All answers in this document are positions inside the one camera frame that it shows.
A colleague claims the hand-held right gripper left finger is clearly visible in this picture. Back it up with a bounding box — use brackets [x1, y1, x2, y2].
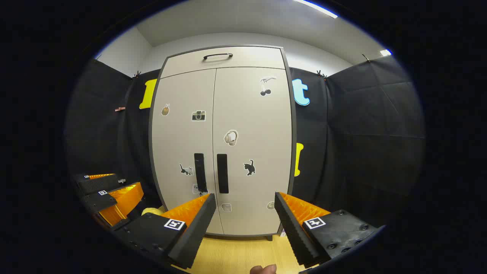
[110, 192, 217, 270]

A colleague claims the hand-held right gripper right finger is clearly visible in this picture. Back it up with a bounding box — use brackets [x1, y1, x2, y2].
[274, 191, 381, 269]

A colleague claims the black door handle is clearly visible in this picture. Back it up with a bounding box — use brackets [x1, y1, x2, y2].
[217, 154, 229, 194]
[194, 153, 208, 193]

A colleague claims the grey double-door shoe cabinet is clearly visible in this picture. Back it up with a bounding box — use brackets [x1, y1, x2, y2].
[148, 45, 298, 241]

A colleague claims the camera sticker shoe cabinet door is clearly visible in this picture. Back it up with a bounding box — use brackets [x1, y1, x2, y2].
[151, 68, 224, 236]

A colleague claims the cherry sticker shoe cabinet door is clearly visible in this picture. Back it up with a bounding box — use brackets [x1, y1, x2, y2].
[212, 67, 294, 236]

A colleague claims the grey cabinet drawer front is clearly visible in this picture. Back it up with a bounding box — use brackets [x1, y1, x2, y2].
[161, 46, 286, 79]

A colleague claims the black backdrop cloth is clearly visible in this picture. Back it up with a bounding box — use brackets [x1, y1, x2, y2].
[65, 55, 426, 229]

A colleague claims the long ceiling strip light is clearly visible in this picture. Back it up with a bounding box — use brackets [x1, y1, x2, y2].
[293, 0, 338, 19]

